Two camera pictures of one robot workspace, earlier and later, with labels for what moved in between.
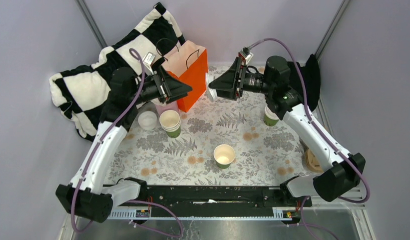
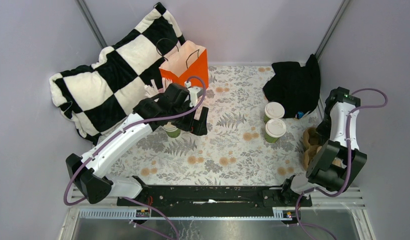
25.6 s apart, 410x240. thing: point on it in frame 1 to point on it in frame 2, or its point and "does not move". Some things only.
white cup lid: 211,93 to 275,128
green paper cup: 223,155 to 269,139
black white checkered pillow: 82,91 does not move
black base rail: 214,197 does not move
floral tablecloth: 220,141 does not move
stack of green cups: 170,123 does not move
